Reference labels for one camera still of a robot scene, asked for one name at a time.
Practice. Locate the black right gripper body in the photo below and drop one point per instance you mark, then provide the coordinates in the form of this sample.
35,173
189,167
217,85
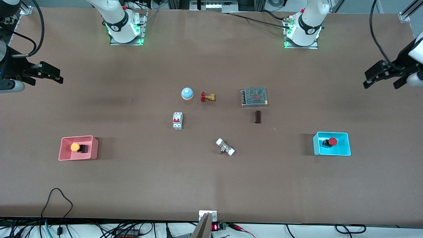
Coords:
14,67

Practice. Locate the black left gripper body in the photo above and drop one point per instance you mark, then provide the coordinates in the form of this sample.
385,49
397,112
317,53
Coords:
402,64

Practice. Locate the red push button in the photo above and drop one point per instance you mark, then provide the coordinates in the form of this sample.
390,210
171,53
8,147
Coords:
332,141

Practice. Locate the yellow push button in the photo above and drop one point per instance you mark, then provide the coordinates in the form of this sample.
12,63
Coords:
75,147

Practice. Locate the cyan plastic box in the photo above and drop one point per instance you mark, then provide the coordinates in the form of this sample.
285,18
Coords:
342,148

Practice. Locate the pink plastic box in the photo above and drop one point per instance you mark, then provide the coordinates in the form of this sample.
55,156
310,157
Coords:
66,152

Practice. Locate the metal mesh power supply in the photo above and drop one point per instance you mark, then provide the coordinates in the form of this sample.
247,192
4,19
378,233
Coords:
254,96

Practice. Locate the dark brown block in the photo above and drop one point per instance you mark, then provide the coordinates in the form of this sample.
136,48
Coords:
257,117

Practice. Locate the white circuit breaker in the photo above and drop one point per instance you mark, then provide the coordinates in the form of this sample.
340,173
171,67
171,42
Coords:
177,120

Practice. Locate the blue desk bell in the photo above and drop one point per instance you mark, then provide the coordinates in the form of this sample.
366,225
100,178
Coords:
187,93

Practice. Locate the metal valve white caps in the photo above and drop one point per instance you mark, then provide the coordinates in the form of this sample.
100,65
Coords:
225,147

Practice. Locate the black power strip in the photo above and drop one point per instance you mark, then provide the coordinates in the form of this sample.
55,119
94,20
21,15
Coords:
127,234

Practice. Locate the red clip lead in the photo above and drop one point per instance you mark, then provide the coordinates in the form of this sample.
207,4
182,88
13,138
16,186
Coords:
241,228

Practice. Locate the red digit display module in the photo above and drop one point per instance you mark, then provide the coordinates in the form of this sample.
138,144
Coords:
215,227

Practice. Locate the aluminium frame profile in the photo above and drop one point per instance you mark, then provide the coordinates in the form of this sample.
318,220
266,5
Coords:
25,10
409,11

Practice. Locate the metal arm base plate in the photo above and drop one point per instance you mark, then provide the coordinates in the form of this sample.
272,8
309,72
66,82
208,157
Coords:
143,29
302,47

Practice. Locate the aluminium camera mount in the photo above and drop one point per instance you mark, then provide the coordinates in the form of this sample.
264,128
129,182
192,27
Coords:
205,224

